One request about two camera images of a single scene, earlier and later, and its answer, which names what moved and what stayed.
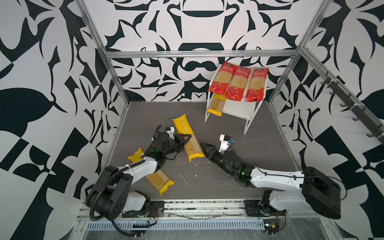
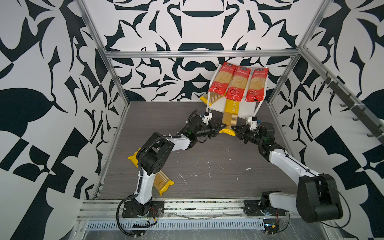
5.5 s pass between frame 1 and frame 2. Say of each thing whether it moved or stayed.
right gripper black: moved
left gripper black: moved
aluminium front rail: stayed
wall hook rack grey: stayed
